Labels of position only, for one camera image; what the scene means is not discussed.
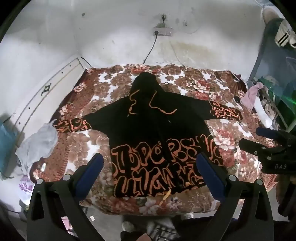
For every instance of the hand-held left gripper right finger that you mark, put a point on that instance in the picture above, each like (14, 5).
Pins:
(208, 171)

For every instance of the grey cloth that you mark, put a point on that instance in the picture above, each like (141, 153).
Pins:
(39, 143)

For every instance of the white wooden panel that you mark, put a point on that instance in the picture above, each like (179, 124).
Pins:
(46, 76)

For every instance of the blue hanging cloth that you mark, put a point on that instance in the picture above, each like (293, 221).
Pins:
(276, 60)

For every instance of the white pillow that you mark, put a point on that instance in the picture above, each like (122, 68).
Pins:
(263, 115)

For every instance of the grey metal bed frame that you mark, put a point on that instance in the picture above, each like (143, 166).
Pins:
(254, 67)

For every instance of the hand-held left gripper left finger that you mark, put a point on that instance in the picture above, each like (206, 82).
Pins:
(92, 171)

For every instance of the small black device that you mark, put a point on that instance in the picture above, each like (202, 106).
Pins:
(236, 99)

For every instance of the white power strip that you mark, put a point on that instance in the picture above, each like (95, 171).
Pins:
(165, 31)

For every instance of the brown floral blanket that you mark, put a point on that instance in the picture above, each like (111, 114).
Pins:
(231, 138)

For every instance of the black wall plug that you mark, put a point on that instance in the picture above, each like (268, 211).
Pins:
(163, 18)

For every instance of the blue bag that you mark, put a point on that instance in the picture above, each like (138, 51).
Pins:
(8, 141)

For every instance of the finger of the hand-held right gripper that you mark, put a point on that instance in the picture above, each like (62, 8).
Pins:
(254, 148)
(264, 132)

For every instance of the black hoodie with orange print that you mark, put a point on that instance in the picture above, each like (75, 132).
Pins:
(148, 120)

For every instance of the purple floral cloth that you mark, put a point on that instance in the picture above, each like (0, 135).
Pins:
(26, 184)

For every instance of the black metal hook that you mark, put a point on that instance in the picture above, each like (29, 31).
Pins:
(46, 89)

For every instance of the green cloth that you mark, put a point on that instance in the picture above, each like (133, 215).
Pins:
(268, 84)

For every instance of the black and white shoe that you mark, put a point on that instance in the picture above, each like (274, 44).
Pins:
(161, 230)

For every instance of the pink cloth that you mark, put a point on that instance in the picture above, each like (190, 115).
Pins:
(251, 95)

